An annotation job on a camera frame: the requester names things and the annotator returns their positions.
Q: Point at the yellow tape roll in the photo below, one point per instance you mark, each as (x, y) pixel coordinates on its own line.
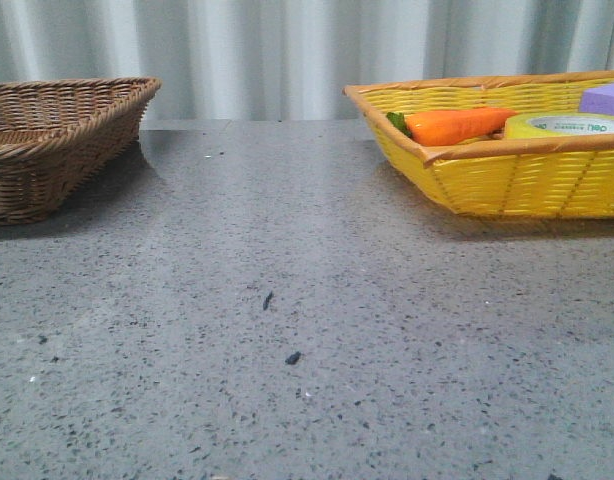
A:
(552, 124)

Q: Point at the orange toy carrot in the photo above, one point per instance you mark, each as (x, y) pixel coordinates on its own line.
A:
(450, 127)

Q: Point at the white pleated curtain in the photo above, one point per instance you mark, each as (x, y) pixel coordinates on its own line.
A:
(289, 60)

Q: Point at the yellow wicker basket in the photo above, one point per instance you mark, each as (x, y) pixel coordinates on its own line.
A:
(553, 177)

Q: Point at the brown wicker basket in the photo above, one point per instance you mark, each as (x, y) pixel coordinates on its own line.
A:
(55, 135)

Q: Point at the purple foam block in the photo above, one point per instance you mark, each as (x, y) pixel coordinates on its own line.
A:
(598, 100)

